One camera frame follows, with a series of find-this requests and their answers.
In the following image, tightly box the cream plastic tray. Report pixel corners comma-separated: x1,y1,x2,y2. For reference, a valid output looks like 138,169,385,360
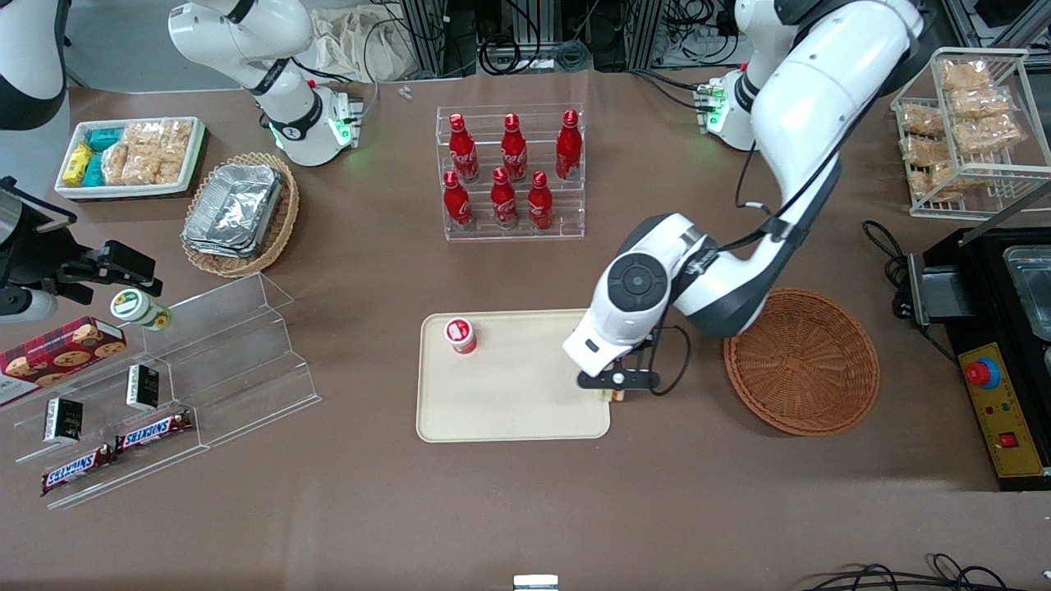
416,309,612,444

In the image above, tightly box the light wicker basket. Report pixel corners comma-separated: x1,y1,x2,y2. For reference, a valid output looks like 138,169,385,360
180,151,301,279

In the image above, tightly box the brown wicker basket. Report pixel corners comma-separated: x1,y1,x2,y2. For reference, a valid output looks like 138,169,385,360
723,286,881,438

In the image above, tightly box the green sunflower yogurt cup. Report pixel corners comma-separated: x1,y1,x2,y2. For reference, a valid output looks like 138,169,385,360
110,288,174,332

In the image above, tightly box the black chocolate box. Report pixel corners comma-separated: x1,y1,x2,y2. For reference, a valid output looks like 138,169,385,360
125,364,162,412
42,397,84,445

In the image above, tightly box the red plaid cookie box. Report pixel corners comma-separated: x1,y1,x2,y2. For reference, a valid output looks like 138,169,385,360
0,317,127,408

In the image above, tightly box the stack of foil trays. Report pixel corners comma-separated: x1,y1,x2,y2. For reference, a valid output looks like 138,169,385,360
181,163,285,260

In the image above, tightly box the clear acrylic tiered stand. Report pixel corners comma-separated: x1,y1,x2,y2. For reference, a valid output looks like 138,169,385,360
0,273,322,512

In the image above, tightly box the white plastic snack bin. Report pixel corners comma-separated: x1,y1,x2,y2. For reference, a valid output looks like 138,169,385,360
54,116,207,202

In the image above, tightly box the Snickers chocolate bar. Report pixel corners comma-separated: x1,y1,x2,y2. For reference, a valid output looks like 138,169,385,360
114,410,195,455
40,445,117,497

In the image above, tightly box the yellow snack pack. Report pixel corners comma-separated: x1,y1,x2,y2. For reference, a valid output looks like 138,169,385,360
62,143,94,186

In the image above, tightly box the red yogurt cup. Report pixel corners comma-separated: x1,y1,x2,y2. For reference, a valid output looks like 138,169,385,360
444,317,479,355

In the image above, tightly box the clear acrylic bottle rack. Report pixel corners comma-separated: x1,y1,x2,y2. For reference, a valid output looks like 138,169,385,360
435,103,587,243

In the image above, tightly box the red cola bottle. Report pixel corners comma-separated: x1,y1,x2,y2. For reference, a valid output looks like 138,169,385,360
442,169,475,231
526,170,556,233
447,112,482,184
489,166,521,230
499,112,530,184
554,108,585,182

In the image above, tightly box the white cloth bag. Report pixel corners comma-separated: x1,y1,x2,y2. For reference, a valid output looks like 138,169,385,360
307,3,425,84

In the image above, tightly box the black appliance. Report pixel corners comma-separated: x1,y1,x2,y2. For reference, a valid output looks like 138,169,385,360
906,225,1051,494

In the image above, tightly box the clear fried snack bag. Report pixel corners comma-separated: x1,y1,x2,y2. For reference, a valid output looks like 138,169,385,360
901,135,950,168
909,159,979,203
901,104,946,140
939,58,993,92
952,112,1026,156
949,85,1013,121

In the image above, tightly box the yellow control panel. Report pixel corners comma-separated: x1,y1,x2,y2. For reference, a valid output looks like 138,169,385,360
957,342,1049,479

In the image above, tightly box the metal pan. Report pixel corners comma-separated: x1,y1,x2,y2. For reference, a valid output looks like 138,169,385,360
1001,244,1051,342

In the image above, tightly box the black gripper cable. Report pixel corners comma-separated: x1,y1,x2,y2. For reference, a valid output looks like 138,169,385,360
647,323,693,397

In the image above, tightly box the black power cable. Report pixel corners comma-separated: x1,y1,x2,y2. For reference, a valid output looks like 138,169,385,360
861,219,962,367

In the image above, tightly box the black cable bundle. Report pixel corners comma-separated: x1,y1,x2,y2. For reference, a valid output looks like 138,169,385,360
800,553,1021,591

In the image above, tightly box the white wire rack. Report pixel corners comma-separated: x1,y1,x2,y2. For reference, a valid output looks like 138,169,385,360
890,47,1051,221

